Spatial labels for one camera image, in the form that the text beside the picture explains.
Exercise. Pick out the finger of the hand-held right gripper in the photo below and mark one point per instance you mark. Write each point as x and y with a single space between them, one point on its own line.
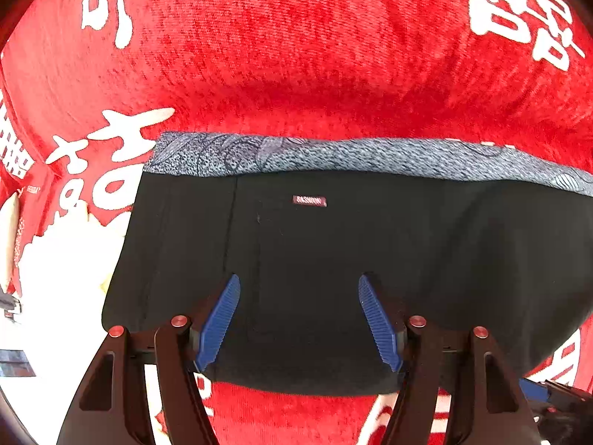
532 388

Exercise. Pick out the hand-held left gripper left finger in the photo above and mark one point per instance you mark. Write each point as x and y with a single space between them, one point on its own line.
222 320

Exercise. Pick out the black pants with patterned waistband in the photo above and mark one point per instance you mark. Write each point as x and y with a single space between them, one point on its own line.
301 241

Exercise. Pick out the red printed blanket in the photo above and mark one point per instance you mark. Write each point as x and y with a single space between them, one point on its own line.
296 55

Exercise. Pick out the dark blue object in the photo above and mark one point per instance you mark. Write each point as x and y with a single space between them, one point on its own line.
16 364

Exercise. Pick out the beige elongated object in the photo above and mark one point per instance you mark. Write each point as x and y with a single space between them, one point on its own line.
9 241

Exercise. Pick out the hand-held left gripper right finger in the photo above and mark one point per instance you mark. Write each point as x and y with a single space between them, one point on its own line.
377 324

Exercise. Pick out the white fluffy cloth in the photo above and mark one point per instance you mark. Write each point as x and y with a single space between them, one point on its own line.
60 278

